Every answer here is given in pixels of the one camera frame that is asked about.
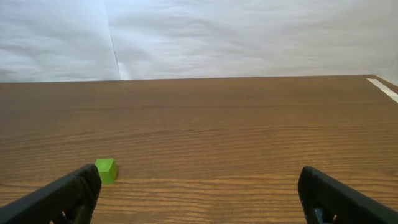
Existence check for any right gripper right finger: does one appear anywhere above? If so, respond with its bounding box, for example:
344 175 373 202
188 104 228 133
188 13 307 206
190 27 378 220
297 166 398 224

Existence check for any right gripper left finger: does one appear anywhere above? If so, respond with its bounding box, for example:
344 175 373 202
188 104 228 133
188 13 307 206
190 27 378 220
0 164 103 224

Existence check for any green cube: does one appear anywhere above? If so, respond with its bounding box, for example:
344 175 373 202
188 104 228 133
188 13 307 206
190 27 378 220
94 158 119 185

